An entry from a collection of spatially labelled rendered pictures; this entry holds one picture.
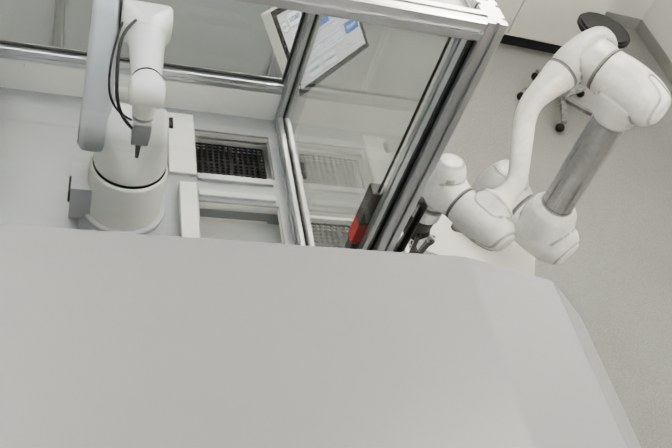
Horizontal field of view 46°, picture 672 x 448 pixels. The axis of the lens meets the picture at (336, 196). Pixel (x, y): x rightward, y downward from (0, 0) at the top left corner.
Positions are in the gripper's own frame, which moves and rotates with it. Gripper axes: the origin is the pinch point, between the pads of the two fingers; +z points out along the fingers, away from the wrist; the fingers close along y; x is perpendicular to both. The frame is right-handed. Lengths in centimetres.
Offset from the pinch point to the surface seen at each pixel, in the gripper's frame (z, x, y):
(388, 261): -81, 85, 18
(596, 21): 31, -292, -95
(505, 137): 94, -233, -68
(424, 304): -81, 91, 12
